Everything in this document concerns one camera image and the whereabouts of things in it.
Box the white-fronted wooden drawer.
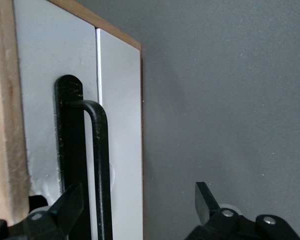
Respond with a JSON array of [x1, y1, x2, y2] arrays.
[[12, 0, 101, 240]]

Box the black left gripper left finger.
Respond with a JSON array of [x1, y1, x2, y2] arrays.
[[22, 182, 85, 240]]

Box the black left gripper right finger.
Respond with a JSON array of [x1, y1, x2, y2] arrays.
[[184, 181, 300, 240]]

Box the black metal drawer handle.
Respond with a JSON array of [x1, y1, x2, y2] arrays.
[[53, 74, 114, 240]]

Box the wooden drawer cabinet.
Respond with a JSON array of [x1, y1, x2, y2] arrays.
[[0, 0, 144, 240]]

